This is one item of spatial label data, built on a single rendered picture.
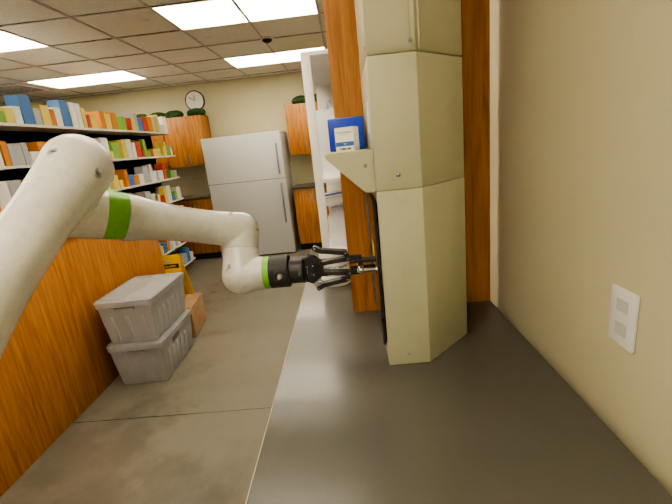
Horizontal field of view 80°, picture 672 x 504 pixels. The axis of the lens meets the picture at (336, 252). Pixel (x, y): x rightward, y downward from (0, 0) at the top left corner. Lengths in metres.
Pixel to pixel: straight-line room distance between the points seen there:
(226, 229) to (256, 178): 4.89
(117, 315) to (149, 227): 2.14
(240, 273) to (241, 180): 4.98
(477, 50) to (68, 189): 1.15
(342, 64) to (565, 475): 1.17
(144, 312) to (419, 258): 2.34
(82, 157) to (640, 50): 0.97
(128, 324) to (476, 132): 2.57
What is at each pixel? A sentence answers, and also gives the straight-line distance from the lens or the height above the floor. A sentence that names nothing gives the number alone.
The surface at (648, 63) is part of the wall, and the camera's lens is 0.87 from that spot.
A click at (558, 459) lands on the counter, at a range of 0.91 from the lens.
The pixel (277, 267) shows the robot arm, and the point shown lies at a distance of 1.10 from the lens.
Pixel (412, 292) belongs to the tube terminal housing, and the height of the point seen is 1.14.
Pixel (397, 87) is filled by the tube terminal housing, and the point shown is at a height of 1.64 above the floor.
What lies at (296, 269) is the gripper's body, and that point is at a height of 1.21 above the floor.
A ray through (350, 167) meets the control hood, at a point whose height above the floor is 1.47.
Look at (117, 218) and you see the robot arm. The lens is 1.03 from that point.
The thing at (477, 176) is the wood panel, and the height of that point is 1.38.
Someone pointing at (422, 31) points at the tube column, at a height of 1.75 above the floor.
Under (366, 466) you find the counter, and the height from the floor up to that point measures 0.94.
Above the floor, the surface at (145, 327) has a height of 0.44.
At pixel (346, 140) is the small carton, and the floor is 1.54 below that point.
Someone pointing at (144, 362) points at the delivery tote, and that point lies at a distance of 3.25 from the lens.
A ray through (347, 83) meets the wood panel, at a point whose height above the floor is 1.71.
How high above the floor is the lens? 1.53
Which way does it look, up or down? 15 degrees down
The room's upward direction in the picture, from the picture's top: 6 degrees counter-clockwise
